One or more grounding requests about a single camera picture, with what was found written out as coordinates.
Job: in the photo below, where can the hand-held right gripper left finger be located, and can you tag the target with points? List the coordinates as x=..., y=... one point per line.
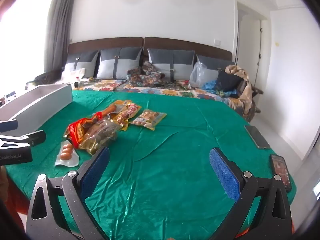
x=96, y=172

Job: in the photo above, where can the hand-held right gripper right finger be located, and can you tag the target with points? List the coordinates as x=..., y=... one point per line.
x=222, y=172

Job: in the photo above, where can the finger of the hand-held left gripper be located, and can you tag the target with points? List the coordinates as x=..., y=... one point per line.
x=35, y=137
x=10, y=125

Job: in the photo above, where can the white rectangular box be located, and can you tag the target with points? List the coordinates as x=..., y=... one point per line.
x=37, y=110

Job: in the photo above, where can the large clear brown snack packet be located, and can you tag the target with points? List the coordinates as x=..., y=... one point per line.
x=100, y=135

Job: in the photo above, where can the red and yellow snack packet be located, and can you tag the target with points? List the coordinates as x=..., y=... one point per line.
x=77, y=130

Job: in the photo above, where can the yellow cartoon print snack packet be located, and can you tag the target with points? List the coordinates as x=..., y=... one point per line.
x=127, y=115

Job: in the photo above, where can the yellow packet of round balls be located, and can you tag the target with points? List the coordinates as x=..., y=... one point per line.
x=147, y=118

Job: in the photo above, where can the grey smartphone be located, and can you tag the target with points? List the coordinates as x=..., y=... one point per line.
x=257, y=137

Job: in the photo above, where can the black smartphone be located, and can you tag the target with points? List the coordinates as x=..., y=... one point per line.
x=281, y=172

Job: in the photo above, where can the green satin cloth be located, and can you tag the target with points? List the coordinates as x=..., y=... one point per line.
x=162, y=167

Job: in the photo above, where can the dark cloth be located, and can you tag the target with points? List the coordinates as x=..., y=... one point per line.
x=47, y=77

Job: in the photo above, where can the white paper bag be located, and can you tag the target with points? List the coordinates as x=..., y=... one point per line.
x=72, y=74

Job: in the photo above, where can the dark wooden chair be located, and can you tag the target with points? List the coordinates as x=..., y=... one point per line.
x=256, y=92

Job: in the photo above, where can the blue plastic bag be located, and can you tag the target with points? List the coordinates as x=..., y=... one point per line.
x=211, y=86

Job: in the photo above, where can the grey two-tone pillow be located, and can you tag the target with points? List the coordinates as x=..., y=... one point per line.
x=212, y=63
x=118, y=63
x=80, y=62
x=171, y=63

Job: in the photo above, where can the black bag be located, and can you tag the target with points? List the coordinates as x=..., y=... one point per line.
x=227, y=81

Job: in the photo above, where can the clear plastic bag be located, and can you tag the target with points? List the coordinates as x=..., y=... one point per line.
x=198, y=75

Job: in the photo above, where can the floral bedsheet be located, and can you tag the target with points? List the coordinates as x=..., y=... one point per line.
x=160, y=90

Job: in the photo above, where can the dark patterned clothing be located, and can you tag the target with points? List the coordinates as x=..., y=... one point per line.
x=145, y=76

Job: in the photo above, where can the grey curtain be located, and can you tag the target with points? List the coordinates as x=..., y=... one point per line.
x=58, y=25

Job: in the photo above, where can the brown headboard panel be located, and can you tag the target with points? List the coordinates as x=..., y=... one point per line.
x=187, y=45

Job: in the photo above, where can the white wall switch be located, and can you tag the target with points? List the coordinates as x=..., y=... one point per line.
x=218, y=41

